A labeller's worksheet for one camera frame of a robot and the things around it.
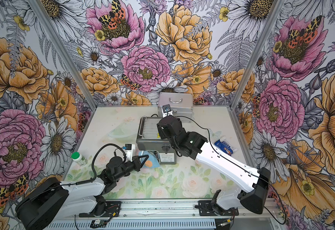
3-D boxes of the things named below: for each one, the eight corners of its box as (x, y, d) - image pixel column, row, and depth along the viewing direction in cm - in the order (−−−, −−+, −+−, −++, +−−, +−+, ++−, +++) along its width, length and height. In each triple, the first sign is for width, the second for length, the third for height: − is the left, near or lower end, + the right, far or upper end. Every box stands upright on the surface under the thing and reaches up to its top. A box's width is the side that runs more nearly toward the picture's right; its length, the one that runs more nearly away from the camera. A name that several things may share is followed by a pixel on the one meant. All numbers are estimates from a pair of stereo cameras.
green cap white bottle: (77, 166, 91) (69, 159, 84) (80, 158, 94) (72, 151, 87) (86, 166, 91) (78, 159, 84) (89, 158, 94) (82, 151, 87)
